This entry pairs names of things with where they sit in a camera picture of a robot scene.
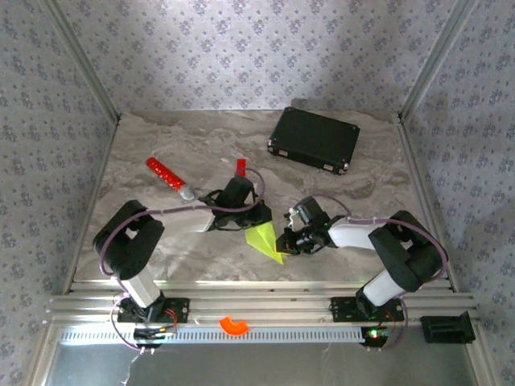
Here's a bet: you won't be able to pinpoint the yellow-green paper sheet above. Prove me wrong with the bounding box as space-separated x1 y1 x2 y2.
244 220 285 265

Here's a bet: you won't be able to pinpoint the grey metal sheet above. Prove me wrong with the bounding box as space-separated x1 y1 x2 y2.
31 323 496 386

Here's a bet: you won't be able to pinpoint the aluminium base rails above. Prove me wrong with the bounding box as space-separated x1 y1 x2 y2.
47 279 480 325

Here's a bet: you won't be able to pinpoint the red glitter toy microphone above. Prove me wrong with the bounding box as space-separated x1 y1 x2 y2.
146 157 199 201

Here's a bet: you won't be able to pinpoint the black hard case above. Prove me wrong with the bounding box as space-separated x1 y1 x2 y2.
267 106 361 176

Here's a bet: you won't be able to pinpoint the orange curved plastic piece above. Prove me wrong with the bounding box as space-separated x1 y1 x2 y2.
218 316 250 336

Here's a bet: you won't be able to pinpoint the green circuit board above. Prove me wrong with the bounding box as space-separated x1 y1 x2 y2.
360 326 393 349

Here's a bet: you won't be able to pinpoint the black connector board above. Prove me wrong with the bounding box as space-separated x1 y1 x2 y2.
134 326 178 347

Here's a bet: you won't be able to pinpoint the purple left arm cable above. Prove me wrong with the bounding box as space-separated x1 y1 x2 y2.
98 167 267 355

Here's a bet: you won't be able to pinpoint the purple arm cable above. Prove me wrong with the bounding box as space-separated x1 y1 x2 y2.
98 167 267 355
309 195 450 353

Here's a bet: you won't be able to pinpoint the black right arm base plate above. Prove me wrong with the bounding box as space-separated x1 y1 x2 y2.
330 296 405 322

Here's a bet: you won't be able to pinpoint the white slotted cable duct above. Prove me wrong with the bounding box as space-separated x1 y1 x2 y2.
60 326 373 345

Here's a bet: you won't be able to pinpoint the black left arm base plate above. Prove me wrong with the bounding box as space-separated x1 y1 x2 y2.
116 297 191 324

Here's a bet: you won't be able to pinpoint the aluminium side rail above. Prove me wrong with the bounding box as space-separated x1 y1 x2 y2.
62 118 122 294
396 114 459 293

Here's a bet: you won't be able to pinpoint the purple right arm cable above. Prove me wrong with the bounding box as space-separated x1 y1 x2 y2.
309 195 450 353

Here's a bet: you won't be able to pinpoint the black plastic bracket box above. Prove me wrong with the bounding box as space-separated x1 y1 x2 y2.
420 311 476 345

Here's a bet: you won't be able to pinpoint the aluminium frame post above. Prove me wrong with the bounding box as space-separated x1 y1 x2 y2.
398 0 480 121
39 0 122 125

